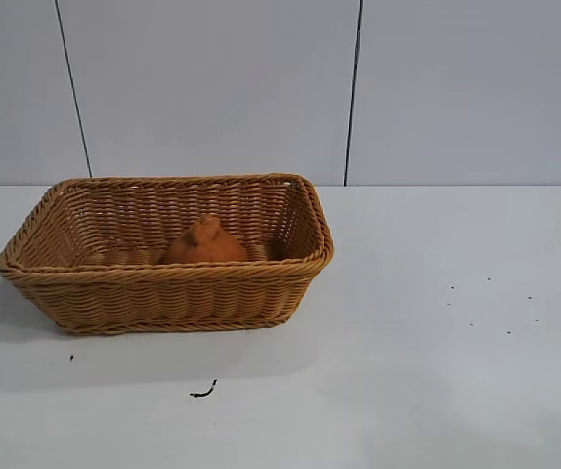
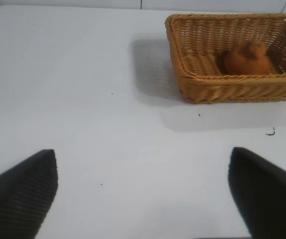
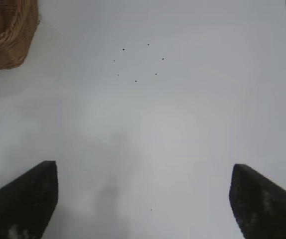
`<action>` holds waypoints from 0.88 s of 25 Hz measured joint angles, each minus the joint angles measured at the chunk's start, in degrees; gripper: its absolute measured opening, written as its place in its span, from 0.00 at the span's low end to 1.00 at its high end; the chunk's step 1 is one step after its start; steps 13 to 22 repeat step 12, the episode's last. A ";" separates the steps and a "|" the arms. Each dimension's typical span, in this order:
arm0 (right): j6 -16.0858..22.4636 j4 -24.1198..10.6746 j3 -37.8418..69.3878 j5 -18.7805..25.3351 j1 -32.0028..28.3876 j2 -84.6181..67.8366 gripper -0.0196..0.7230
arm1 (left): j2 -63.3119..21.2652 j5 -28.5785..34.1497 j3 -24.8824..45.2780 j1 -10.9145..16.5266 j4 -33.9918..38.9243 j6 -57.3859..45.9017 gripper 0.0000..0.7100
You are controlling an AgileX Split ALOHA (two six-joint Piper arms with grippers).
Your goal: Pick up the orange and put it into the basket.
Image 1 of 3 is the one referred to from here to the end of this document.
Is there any orange knobbed citrus fruit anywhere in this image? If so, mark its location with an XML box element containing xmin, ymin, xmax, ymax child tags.
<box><xmin>158</xmin><ymin>213</ymin><xmax>250</xmax><ymax>267</ymax></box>

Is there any small black curved scrap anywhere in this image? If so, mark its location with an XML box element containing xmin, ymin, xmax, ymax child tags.
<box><xmin>189</xmin><ymin>379</ymin><xmax>218</xmax><ymax>398</ymax></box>

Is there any brown woven wicker basket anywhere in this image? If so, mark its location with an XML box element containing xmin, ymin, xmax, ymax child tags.
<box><xmin>0</xmin><ymin>171</ymin><xmax>335</xmax><ymax>336</ymax></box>

